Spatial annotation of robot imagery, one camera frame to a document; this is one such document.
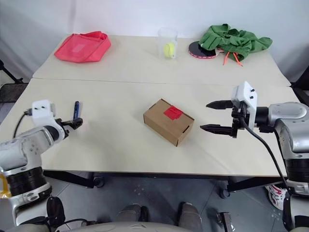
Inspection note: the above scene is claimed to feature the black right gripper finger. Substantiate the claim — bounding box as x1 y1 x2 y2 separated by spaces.
205 100 234 110
200 124 234 138

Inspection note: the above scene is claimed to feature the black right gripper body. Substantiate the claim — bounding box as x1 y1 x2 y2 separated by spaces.
230 101 251 139

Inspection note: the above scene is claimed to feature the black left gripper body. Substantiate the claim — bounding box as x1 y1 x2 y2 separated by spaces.
57 118 74 141

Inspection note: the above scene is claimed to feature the blue marker pen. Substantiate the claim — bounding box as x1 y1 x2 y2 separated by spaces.
73 101 82 121

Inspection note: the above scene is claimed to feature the brown cardboard box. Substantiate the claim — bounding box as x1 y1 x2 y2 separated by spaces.
143 98 195 147

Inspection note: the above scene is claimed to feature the red tape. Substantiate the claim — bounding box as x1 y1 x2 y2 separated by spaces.
163 105 183 121

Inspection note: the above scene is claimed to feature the black red table tennis paddle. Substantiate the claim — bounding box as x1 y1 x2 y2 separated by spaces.
186 40 224 59

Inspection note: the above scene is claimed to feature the black caster wheel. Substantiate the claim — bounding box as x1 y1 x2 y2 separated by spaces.
218 186 231 199
93 176 106 189

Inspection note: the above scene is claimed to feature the black floor mat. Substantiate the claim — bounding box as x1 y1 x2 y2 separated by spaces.
0 83 31 104

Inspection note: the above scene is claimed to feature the green cloth garment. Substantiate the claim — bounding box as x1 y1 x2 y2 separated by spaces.
198 23 273 62

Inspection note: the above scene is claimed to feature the red mesh bag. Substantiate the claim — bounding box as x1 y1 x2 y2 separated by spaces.
54 30 112 63

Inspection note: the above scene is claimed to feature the yellow tennis ball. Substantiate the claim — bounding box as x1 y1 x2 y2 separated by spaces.
163 42 176 58

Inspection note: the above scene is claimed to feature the black tripod leg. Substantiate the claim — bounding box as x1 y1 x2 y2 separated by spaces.
0 59 24 83

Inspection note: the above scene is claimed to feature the clear plastic cup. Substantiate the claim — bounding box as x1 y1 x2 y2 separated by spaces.
157 27 179 60

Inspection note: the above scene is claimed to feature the white red sneaker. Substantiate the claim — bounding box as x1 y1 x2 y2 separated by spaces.
265 185 289 209

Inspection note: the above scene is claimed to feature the dark grey rounded shape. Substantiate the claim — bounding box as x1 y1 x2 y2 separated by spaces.
115 203 149 223
177 202 204 232

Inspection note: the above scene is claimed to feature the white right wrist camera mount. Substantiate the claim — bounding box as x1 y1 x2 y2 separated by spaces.
230 81 258 129

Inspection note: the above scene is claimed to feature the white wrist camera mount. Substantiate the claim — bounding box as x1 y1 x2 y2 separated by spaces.
230 81 258 129
31 99 63 132

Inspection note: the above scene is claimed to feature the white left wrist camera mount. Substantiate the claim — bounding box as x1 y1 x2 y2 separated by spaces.
31 99 63 132

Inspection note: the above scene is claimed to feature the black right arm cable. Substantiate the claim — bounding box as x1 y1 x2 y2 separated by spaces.
239 102 294 196

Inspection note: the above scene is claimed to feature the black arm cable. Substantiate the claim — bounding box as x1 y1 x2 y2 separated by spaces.
13 109 33 138
239 102 294 196

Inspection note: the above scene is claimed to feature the orange drawstring cord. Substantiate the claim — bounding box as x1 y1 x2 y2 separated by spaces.
222 51 244 66

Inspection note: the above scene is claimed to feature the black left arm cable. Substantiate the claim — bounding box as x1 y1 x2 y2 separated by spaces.
13 109 33 138

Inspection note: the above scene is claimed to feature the black table frame bar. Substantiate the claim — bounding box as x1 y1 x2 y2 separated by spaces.
226 175 288 194
43 170 97 189

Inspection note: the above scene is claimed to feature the black torso cable bundle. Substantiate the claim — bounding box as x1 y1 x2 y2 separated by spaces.
36 196 97 227

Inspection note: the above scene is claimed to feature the black metal bracket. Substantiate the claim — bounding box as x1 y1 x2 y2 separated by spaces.
216 212 233 232

